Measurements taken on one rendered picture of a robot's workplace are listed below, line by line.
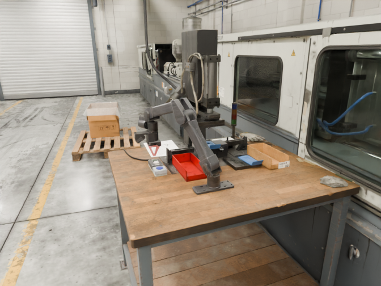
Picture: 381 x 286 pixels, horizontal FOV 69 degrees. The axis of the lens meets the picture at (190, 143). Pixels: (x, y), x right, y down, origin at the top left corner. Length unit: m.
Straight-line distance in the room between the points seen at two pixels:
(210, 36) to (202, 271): 1.43
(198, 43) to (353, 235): 1.34
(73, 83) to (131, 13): 3.15
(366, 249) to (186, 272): 1.01
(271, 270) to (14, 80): 10.18
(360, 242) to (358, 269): 0.16
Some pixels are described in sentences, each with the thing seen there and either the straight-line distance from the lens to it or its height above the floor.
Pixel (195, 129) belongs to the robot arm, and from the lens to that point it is 1.34.
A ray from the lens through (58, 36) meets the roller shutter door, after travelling 10.77.
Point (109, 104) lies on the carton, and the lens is 5.37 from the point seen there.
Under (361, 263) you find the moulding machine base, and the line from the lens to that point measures 1.82.
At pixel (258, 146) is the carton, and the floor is 0.95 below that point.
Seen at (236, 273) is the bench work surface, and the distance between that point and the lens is 1.94.
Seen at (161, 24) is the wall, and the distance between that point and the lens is 10.99.
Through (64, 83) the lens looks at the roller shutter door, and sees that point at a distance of 10.82.
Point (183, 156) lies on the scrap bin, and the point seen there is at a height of 0.94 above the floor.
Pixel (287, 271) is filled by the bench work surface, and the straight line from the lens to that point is 2.02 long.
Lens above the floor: 1.55
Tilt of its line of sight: 19 degrees down
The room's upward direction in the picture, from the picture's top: 1 degrees counter-clockwise
